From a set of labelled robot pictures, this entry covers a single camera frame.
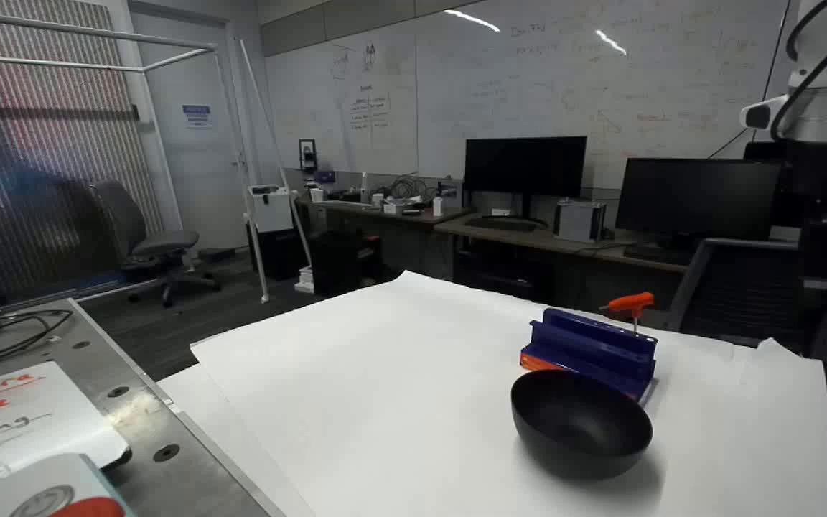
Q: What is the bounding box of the orange-handled metal tool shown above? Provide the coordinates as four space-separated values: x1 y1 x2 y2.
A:
604 291 656 326

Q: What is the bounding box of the black bowl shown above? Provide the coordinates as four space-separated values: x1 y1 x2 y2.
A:
511 372 656 481

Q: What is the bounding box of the cluttered office desk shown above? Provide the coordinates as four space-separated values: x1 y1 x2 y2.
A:
307 201 687 301

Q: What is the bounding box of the white paper sheet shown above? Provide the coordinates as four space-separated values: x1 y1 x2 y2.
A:
162 274 827 517

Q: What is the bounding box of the left black monitor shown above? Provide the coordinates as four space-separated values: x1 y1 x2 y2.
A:
466 135 587 207

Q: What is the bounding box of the black monitor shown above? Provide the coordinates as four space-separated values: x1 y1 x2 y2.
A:
615 159 782 265
466 135 587 207

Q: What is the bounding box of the white box on desk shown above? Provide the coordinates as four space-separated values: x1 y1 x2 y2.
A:
556 198 607 241

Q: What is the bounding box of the blue tool holder block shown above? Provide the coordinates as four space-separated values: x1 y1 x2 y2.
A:
521 307 658 399

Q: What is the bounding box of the right black monitor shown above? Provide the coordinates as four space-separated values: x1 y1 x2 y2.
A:
615 159 782 265

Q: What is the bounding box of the grey office chair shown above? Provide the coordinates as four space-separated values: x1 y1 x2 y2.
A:
88 181 221 307

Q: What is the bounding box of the dark mesh chair back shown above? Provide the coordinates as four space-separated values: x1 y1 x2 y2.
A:
667 240 827 356

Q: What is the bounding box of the white paper with writing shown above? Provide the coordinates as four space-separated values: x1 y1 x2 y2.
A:
0 363 129 481

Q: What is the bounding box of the white and red booklet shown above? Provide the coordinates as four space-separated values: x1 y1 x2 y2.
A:
0 455 137 517

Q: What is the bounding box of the black cable on table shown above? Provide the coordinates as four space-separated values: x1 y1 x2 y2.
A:
0 307 74 373

